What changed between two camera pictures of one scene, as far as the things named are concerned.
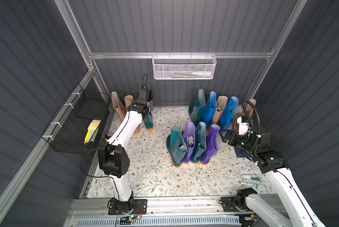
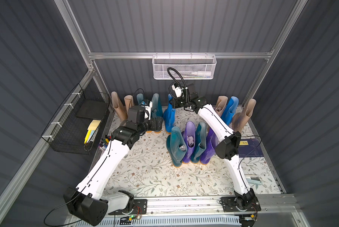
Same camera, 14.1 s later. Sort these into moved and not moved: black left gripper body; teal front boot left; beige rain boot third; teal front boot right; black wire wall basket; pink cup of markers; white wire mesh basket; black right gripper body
Moved: black right gripper body; black left gripper body
Not moved: black wire wall basket; teal front boot right; teal front boot left; white wire mesh basket; pink cup of markers; beige rain boot third
